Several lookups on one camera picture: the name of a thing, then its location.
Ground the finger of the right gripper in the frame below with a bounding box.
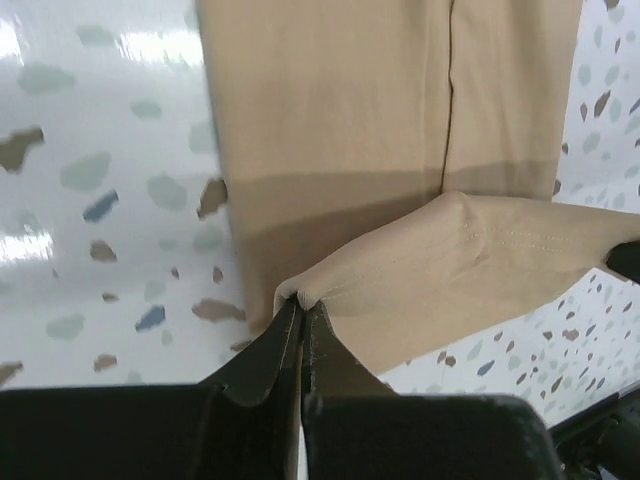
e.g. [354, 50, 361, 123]
[605, 240, 640, 284]

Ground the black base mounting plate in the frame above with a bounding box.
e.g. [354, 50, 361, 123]
[550, 382, 640, 480]

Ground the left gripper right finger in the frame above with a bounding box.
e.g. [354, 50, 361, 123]
[302, 303, 563, 479]

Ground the beige t shirt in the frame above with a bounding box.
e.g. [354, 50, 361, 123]
[199, 0, 639, 373]

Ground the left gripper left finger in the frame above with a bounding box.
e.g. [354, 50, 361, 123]
[1, 300, 303, 479]

